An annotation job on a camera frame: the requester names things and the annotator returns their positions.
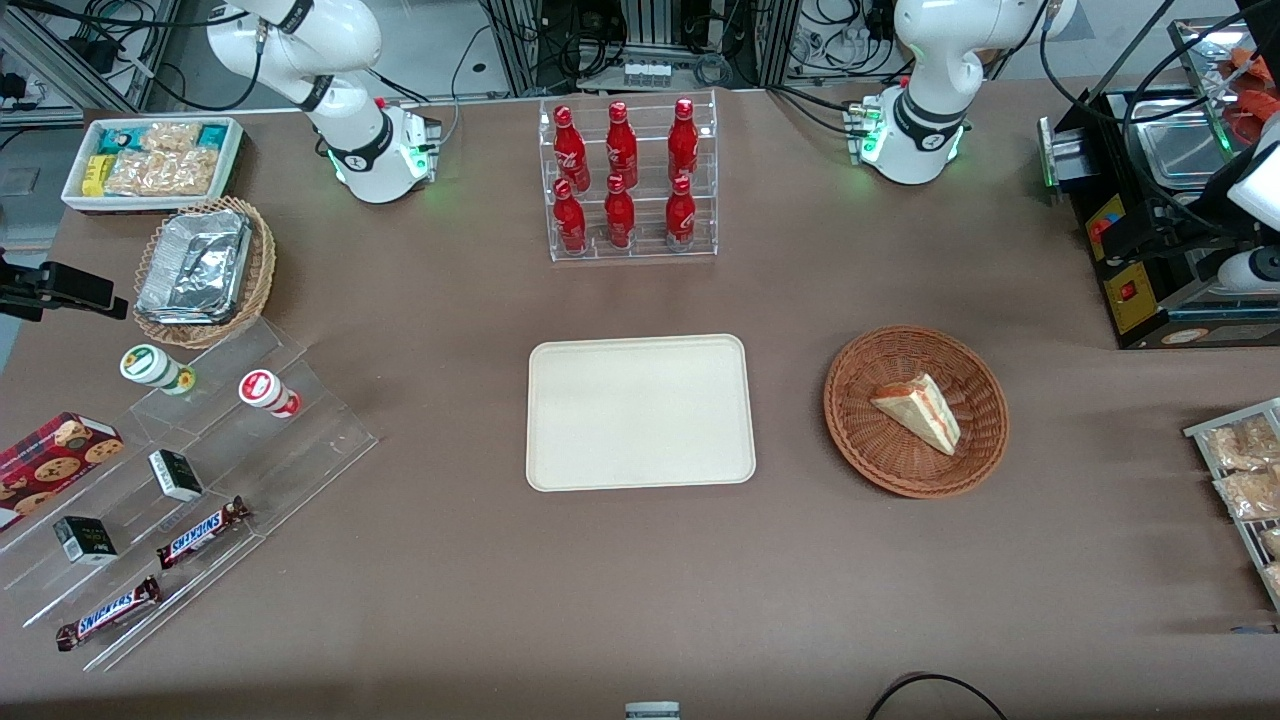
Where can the aluminium frame rack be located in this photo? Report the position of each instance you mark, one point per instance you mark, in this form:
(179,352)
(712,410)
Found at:
(515,50)

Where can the yellow snack pack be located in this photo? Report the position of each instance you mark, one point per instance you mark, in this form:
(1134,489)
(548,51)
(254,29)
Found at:
(96,175)

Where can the brown wicker basket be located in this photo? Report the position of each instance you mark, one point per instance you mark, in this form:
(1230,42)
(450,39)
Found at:
(860,430)

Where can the green snack pack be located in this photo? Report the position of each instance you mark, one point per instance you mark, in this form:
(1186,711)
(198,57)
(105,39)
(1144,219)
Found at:
(120,139)
(213,135)

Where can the cream plastic tray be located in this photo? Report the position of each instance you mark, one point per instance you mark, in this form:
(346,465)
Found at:
(640,412)

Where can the red drink bottle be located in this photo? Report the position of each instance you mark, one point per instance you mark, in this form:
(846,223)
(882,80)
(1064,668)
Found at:
(619,215)
(680,215)
(569,220)
(569,150)
(683,140)
(621,145)

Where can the clear cracker pack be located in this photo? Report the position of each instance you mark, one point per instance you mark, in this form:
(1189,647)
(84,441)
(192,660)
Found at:
(190,172)
(170,136)
(135,175)

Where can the steel warmer pan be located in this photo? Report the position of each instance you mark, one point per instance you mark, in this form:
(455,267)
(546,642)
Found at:
(1180,150)

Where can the light wicker basket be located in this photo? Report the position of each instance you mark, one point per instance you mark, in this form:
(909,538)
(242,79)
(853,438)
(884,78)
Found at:
(262,270)

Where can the small black box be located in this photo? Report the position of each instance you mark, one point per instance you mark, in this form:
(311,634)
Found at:
(85,540)
(175,475)

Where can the small grey object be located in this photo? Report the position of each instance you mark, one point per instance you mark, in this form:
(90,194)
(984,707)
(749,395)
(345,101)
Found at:
(652,711)

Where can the aluminium foil container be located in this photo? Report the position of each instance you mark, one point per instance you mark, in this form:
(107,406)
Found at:
(195,265)

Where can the black device on stand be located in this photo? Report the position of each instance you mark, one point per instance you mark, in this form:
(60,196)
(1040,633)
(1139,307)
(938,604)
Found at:
(60,285)

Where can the tray of packaged snacks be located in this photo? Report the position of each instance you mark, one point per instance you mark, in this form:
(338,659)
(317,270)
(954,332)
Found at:
(1200,430)

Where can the clear acrylic stepped shelf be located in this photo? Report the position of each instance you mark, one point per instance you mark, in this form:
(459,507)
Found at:
(300,450)

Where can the clear snack bag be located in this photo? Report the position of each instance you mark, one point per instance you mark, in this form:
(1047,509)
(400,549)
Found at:
(1240,445)
(1272,542)
(1250,493)
(1274,580)

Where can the red lid yogurt cup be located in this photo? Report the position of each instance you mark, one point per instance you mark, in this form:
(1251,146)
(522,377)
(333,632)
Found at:
(262,390)

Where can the clear acrylic bottle rack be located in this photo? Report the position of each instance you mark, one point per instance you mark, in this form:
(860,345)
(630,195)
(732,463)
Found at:
(650,245)

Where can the white rectangular snack bin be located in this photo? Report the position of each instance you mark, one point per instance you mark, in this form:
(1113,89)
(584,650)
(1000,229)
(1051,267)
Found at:
(232,160)

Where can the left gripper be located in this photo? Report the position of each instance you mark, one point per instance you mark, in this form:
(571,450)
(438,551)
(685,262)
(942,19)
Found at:
(1178,231)

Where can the black food warmer machine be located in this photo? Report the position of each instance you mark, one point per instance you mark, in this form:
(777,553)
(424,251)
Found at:
(1135,300)

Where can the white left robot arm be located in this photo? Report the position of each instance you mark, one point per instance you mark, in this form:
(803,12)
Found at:
(930,60)

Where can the snickers bar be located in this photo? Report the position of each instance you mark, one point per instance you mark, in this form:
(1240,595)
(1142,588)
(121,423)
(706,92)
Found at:
(108,613)
(200,533)

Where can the red cookie box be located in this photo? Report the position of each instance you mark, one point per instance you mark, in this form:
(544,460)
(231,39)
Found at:
(50,465)

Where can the green lid yogurt cup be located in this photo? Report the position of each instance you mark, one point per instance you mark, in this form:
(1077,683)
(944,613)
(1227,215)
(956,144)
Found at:
(148,365)

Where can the triangular sandwich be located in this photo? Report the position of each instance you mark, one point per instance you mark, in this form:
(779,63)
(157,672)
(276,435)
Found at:
(925,410)

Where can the red sausage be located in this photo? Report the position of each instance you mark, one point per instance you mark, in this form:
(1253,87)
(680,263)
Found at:
(1248,60)
(1262,115)

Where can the white power strip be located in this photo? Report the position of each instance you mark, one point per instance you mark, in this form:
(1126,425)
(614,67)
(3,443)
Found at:
(647,74)

